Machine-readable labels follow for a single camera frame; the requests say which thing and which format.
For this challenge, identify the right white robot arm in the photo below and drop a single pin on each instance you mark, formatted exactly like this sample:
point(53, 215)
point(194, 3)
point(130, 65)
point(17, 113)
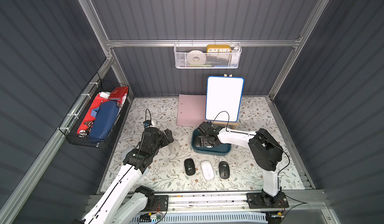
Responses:
point(268, 155)

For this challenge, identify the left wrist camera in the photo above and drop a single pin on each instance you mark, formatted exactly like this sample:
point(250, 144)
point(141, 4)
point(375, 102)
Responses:
point(148, 124)

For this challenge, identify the black wire side basket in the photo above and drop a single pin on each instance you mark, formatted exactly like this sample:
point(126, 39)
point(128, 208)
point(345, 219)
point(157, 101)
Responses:
point(71, 124)

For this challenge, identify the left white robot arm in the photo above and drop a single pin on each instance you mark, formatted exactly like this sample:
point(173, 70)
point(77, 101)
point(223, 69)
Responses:
point(126, 179)

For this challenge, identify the black mouse with logo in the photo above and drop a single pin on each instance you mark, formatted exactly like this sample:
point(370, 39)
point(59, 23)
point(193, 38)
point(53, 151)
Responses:
point(190, 168)

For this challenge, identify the navy blue pouch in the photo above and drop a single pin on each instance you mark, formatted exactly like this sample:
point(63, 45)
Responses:
point(104, 121)

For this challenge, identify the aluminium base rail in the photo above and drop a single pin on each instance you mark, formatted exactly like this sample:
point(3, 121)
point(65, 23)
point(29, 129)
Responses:
point(205, 207)

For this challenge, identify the white wire wall basket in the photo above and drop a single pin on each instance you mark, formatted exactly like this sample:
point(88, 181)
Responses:
point(213, 60)

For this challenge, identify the light grey white mouse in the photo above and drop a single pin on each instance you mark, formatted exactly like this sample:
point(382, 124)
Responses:
point(174, 147)

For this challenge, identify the pink paper folder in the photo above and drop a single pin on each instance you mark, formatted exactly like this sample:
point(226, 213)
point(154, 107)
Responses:
point(191, 110)

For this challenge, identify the white board blue frame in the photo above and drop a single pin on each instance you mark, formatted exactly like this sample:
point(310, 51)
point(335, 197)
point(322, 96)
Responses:
point(224, 99)

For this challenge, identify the floral table mat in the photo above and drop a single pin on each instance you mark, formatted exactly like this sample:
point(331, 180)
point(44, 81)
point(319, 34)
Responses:
point(167, 171)

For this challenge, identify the red package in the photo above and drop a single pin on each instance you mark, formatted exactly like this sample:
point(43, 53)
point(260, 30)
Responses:
point(119, 95)

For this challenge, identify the white tape roll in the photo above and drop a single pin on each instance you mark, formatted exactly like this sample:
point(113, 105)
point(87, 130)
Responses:
point(196, 58)

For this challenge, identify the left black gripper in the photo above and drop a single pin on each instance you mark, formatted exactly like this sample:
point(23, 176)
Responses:
point(163, 137)

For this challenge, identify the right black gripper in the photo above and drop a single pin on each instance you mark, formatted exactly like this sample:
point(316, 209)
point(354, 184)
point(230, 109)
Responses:
point(205, 136)

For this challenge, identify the teal plastic storage box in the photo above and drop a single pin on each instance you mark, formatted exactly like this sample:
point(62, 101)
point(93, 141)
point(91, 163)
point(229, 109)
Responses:
point(220, 150)

